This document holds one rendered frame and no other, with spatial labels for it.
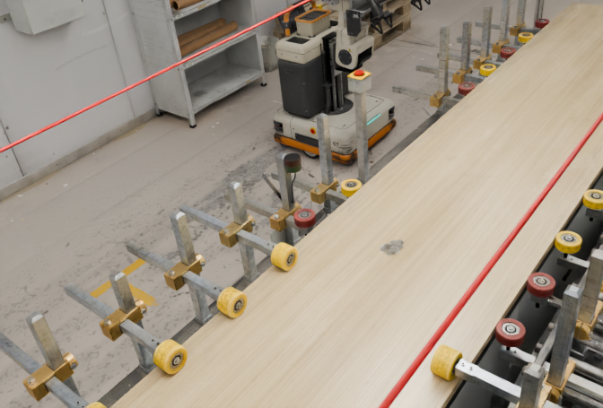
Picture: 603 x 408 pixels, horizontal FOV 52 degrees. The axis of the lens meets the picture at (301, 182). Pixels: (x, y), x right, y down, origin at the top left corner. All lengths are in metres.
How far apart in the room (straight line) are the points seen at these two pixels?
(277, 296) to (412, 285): 0.42
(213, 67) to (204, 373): 4.10
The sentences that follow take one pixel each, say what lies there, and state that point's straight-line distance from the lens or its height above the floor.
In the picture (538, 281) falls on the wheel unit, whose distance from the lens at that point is 2.02.
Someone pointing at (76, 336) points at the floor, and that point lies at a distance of 3.40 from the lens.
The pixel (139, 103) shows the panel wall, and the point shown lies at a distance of 5.16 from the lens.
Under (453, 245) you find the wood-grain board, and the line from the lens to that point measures 2.12.
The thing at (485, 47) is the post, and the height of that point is 0.89.
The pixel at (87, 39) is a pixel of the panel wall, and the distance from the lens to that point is 4.80.
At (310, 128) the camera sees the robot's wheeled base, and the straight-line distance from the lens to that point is 4.17.
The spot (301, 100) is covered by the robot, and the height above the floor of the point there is 0.43.
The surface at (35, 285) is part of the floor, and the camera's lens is 3.82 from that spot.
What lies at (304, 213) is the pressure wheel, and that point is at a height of 0.91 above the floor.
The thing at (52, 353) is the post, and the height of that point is 1.02.
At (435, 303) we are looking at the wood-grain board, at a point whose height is 0.90.
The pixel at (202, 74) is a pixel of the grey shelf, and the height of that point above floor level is 0.15.
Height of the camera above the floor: 2.25
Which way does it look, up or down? 33 degrees down
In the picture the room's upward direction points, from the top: 7 degrees counter-clockwise
